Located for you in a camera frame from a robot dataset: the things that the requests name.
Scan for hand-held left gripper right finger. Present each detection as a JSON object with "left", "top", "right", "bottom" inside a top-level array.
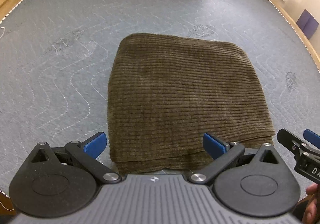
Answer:
[{"left": 188, "top": 133, "right": 280, "bottom": 186}]

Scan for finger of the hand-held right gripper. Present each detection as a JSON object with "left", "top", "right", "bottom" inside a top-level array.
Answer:
[
  {"left": 303, "top": 129, "right": 320, "bottom": 151},
  {"left": 277, "top": 128, "right": 310, "bottom": 157}
]

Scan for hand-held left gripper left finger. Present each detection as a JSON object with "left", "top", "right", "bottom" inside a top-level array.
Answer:
[{"left": 29, "top": 132, "right": 123, "bottom": 185}]

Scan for brown corduroy pants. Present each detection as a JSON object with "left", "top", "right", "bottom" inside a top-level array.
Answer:
[{"left": 107, "top": 33, "right": 275, "bottom": 176}]

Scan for person's right hand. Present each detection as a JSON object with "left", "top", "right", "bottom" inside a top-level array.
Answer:
[{"left": 305, "top": 184, "right": 320, "bottom": 221}]

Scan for purple folded mat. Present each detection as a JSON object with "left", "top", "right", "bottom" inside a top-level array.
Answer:
[{"left": 297, "top": 9, "right": 319, "bottom": 40}]

